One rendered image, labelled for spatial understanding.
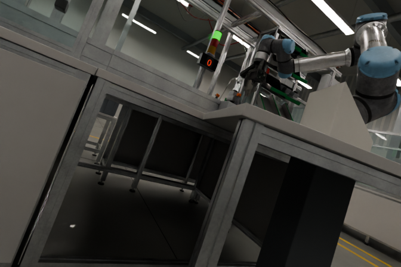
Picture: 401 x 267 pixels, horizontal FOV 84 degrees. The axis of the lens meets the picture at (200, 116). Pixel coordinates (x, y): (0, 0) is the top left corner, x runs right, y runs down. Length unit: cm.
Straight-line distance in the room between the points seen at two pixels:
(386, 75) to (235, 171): 64
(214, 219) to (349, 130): 53
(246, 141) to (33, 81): 68
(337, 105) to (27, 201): 105
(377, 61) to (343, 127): 25
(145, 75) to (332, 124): 71
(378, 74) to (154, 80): 81
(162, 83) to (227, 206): 62
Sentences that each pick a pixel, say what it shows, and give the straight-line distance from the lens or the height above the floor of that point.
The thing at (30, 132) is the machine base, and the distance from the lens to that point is 88.
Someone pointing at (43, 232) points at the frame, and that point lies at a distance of 98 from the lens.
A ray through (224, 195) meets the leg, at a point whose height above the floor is 66.
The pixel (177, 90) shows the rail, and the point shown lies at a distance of 100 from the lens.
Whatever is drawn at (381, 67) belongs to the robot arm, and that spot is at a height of 117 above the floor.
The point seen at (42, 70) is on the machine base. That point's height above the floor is 78.
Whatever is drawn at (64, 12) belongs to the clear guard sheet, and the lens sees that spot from 94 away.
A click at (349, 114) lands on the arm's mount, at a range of 85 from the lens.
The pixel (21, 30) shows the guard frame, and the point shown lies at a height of 88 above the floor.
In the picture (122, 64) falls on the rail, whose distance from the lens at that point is 94.
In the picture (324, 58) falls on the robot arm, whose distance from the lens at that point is 137.
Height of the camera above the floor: 76
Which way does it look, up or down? 5 degrees up
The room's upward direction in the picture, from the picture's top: 20 degrees clockwise
